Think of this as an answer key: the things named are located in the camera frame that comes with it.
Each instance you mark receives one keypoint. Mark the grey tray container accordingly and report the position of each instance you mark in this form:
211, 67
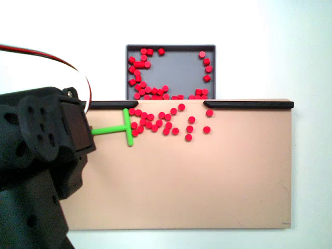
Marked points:
176, 72

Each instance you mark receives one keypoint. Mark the beige flat board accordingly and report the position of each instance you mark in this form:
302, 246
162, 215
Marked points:
207, 181

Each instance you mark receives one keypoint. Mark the black guide rail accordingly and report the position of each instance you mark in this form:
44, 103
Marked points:
111, 104
249, 104

